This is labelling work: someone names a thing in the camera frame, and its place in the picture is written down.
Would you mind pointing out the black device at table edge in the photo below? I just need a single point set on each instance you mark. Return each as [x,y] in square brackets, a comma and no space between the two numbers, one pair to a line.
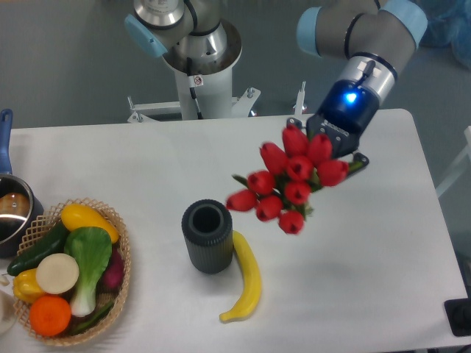
[458,315]

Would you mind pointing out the small garlic clove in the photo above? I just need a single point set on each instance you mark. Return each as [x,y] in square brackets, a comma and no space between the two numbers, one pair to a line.
[4,280]

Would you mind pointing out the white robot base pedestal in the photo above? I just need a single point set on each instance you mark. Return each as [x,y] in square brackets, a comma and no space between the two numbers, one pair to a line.
[203,72]

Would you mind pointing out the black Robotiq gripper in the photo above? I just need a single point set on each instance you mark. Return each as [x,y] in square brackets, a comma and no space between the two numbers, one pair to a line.
[343,116]

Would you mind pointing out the yellow squash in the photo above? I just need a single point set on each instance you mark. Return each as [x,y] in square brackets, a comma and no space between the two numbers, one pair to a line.
[75,216]

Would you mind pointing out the yellow banana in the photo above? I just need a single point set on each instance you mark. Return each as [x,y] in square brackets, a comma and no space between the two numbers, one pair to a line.
[248,301]

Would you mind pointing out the green bok choy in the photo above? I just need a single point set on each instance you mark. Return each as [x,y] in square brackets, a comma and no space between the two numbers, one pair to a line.
[91,247]

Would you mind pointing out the yellow bell pepper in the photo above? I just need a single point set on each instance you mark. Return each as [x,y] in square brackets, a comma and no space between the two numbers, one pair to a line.
[26,287]

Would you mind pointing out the dark grey ribbed vase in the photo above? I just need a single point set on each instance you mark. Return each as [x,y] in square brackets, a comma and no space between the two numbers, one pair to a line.
[207,228]

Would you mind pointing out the blue handled saucepan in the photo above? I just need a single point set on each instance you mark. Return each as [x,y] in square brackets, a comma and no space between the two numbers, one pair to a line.
[19,205]

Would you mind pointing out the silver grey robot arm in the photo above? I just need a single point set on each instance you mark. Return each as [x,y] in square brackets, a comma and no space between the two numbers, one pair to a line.
[377,38]

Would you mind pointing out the white frame at right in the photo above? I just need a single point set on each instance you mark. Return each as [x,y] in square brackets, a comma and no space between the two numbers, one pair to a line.
[456,168]

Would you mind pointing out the red tulip bouquet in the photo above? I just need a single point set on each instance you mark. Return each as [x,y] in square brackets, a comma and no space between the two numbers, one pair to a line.
[280,192]

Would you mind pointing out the green bean pod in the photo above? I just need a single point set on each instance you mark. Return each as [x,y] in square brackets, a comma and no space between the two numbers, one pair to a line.
[93,320]

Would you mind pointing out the purple red sweet potato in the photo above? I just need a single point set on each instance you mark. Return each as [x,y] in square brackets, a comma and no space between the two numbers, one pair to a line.
[114,273]

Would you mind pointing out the orange fruit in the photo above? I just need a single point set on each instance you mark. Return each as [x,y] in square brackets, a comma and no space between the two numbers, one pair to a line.
[50,315]

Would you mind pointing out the white round radish slice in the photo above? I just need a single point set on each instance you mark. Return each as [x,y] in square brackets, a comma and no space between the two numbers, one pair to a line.
[57,273]

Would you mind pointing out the dark green cucumber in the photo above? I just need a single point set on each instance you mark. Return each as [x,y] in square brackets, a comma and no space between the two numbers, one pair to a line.
[51,243]

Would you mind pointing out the woven wicker basket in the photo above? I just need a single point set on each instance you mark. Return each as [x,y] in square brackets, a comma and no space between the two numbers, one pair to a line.
[108,301]

